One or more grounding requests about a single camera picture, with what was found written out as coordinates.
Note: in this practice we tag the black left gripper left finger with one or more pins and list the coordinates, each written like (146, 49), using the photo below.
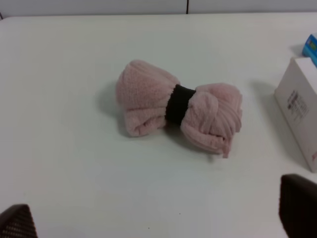
(17, 222)

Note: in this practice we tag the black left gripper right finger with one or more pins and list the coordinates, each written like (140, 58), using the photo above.
(298, 206)

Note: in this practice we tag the pink towel black band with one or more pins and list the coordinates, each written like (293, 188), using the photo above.
(208, 116)

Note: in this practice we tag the white cardboard box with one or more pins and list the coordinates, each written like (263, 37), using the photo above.
(296, 96)

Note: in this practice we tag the blue green toothpaste box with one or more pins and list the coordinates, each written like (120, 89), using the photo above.
(310, 48)

